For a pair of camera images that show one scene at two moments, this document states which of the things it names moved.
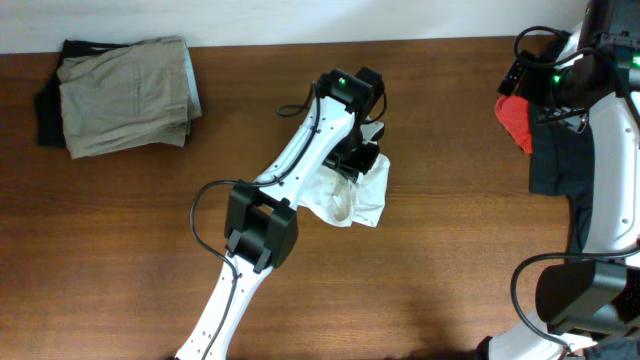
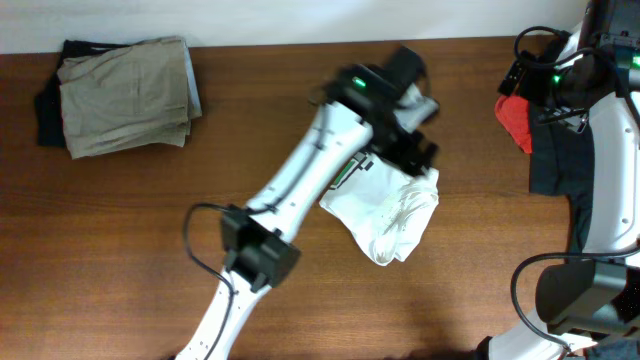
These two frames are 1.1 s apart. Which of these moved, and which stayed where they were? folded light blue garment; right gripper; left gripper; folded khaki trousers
Moved: left gripper
Stayed: folded light blue garment; folded khaki trousers; right gripper
